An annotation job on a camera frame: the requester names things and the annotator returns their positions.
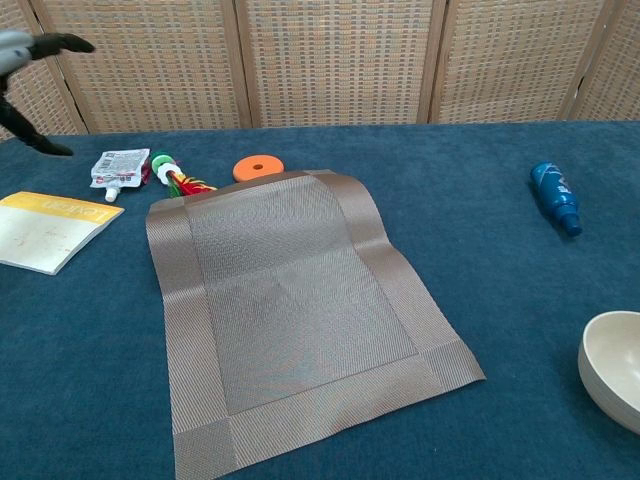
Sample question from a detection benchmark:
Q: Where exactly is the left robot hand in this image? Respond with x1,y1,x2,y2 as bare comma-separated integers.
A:
0,28,96,157

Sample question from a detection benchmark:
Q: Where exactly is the brown woven placemat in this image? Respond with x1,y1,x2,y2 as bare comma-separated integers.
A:
145,168,487,480

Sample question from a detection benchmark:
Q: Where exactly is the cream bowl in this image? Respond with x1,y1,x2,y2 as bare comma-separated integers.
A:
577,310,640,436

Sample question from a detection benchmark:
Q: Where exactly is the white spout pouch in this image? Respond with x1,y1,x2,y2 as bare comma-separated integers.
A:
89,147,152,203

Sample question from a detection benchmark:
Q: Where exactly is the yellow and white book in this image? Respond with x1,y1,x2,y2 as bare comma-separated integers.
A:
0,190,125,276

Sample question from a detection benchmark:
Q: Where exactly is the colourful feather shuttlecock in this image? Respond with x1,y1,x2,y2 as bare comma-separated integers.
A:
149,149,219,201

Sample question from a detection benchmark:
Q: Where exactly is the orange disc with hole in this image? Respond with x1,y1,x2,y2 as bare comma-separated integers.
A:
232,155,285,184

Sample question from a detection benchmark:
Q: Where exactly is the woven folding screen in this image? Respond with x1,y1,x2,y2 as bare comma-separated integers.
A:
0,0,640,141

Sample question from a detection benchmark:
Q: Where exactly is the blue carpet table cover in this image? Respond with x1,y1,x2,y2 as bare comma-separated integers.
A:
0,119,640,480

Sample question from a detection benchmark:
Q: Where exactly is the blue spray bottle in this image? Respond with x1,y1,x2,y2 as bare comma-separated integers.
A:
529,160,584,237

